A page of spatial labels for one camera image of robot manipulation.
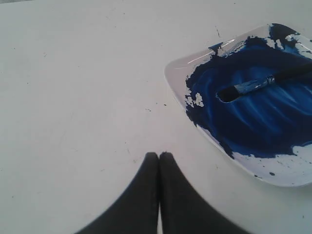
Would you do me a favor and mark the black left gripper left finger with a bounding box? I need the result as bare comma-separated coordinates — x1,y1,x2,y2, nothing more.
78,152,159,234

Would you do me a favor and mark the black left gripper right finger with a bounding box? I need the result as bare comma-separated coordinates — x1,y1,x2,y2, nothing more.
159,152,247,234

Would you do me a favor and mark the black paintbrush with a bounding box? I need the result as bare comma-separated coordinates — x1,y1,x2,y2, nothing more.
216,63,312,103

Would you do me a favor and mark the white plate with blue paint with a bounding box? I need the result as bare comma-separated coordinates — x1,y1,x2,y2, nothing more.
164,23,312,187

